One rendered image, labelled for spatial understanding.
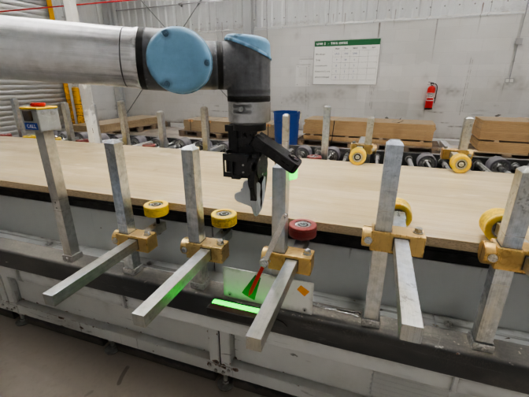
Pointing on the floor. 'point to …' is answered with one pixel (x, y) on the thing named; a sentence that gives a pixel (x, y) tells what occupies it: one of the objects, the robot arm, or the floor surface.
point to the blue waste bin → (290, 125)
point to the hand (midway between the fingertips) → (259, 210)
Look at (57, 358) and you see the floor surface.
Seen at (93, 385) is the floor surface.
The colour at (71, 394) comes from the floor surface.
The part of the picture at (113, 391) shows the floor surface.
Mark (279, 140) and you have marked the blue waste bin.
